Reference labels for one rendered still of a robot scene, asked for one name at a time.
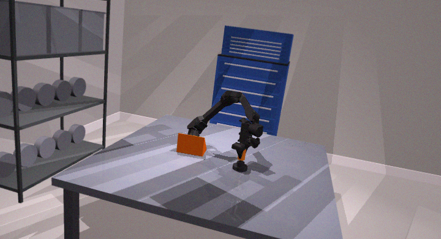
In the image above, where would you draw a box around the dark round pedestal with short shaft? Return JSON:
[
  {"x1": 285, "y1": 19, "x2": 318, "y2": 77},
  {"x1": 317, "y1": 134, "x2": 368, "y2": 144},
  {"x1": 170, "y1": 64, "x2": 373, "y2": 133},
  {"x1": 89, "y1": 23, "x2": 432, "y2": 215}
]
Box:
[{"x1": 233, "y1": 161, "x2": 247, "y2": 172}]

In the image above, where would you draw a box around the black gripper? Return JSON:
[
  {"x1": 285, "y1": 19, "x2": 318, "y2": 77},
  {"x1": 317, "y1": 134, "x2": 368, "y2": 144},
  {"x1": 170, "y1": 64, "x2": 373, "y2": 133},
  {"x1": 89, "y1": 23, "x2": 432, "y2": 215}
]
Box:
[{"x1": 232, "y1": 131, "x2": 251, "y2": 159}]

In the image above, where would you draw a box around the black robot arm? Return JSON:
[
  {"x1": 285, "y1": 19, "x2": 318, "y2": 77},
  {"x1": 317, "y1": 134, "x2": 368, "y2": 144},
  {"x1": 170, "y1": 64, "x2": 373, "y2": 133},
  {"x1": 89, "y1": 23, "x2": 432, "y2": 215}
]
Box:
[{"x1": 187, "y1": 91, "x2": 264, "y2": 148}]

